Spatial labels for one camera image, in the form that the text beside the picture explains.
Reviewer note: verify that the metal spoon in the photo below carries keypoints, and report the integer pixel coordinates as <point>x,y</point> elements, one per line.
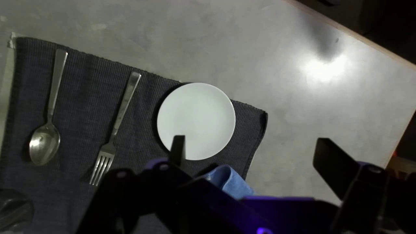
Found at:
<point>43,144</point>

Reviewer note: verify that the blue towel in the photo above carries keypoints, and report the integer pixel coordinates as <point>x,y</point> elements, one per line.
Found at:
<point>228,180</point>

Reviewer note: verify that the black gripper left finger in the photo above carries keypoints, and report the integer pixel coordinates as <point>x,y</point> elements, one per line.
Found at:
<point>176,151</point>

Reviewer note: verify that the metal fork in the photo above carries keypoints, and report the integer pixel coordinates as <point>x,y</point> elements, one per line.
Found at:
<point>130,89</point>

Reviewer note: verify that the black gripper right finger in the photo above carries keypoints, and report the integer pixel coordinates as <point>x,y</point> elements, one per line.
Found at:
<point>338,170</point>

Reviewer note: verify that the dark fabric placemat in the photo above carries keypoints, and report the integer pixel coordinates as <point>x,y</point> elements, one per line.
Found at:
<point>85,96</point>

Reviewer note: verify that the white round plate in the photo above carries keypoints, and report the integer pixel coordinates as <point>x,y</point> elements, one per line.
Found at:
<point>195,112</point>

